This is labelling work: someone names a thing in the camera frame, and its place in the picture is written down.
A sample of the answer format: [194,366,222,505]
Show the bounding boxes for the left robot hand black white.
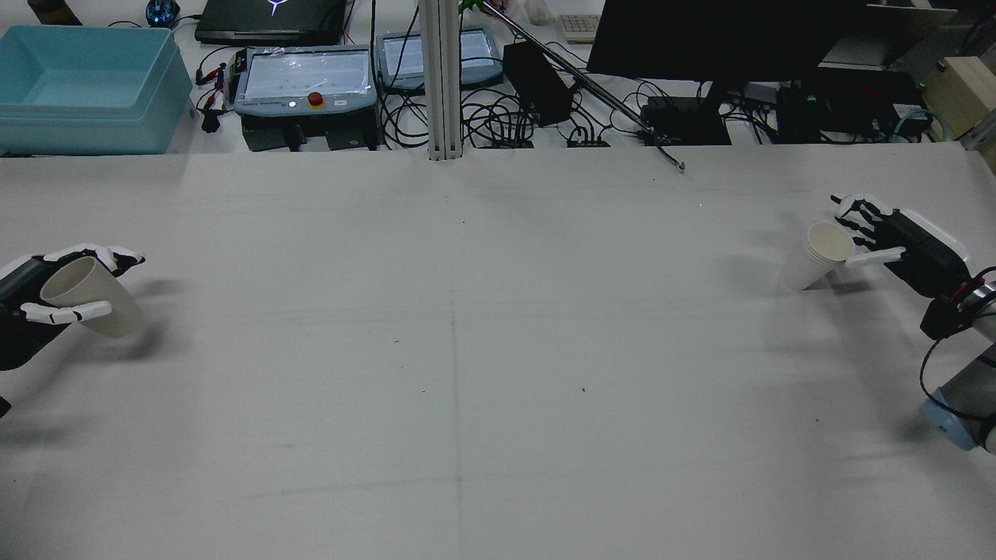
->
[0,245,146,373]

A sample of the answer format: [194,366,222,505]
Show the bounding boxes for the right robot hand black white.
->
[831,193,978,300]

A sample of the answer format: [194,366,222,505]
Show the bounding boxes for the beige paper cup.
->
[40,257,146,339]

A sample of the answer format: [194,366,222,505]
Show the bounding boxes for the white paper cup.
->
[779,221,857,292]

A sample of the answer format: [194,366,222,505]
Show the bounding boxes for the wooden box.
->
[922,56,996,142]

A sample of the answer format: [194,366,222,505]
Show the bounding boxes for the black electronics box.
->
[777,68,924,142]

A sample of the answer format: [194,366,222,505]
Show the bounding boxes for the grey laptop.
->
[819,4,959,72]

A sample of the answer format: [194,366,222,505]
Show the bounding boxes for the blue plastic bin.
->
[0,25,195,156]

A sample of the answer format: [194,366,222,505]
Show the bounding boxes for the black monitor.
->
[586,0,872,146]

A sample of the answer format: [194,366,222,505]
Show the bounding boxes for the black pendant holder box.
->
[240,115,384,153]

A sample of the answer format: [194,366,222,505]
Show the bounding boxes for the dark flat object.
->
[26,0,83,27]

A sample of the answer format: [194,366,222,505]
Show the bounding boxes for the teach pendant with red button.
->
[233,44,381,119]

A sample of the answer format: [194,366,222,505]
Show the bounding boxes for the thin metal rod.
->
[467,0,686,173]

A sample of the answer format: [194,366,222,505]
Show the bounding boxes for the black laptop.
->
[194,0,349,46]

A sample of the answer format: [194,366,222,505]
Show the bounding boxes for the white numeric keypad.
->
[555,14,601,44]

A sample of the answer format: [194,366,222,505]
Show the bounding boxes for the black power adapter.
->
[503,40,577,128]

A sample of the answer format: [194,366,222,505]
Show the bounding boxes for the grey teach pendant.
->
[375,24,505,94]

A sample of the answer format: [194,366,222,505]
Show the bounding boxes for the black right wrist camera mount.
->
[921,296,970,341]

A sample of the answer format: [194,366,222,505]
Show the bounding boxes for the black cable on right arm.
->
[918,264,996,436]

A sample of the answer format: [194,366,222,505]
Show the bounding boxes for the aluminium profile post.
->
[417,0,466,162]

